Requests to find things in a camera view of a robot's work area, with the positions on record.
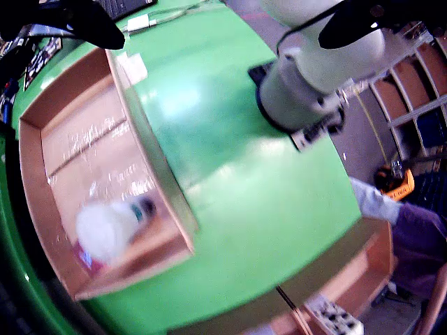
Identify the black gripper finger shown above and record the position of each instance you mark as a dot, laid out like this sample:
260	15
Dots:
359	24
87	24

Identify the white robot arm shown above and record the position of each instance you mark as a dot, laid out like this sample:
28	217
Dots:
307	87

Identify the shallow cardboard tray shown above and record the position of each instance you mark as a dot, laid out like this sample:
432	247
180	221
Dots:
104	150

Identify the dark red box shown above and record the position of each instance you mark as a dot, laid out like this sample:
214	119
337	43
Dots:
85	260

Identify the open cardboard box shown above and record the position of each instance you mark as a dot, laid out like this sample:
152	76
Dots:
366	265
276	322

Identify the black laptop keyboard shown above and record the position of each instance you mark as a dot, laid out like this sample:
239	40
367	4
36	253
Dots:
122	7

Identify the black printed sticker sheet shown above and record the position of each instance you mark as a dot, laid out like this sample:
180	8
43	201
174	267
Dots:
42	63

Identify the white paper label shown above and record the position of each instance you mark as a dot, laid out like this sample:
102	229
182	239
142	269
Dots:
134	68

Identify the white shelf rack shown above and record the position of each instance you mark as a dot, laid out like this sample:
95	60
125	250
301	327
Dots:
419	111

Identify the orange floor tool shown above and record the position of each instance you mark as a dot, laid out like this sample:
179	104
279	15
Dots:
401	190

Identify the white bottle teal label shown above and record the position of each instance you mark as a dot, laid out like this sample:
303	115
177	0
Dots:
104	227

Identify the person in purple clothes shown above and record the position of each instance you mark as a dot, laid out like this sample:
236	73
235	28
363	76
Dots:
419	237

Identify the cow print carton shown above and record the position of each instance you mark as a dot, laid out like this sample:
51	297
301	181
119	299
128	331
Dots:
331	317

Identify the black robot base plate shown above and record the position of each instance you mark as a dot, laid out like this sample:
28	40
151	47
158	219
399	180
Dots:
258	75

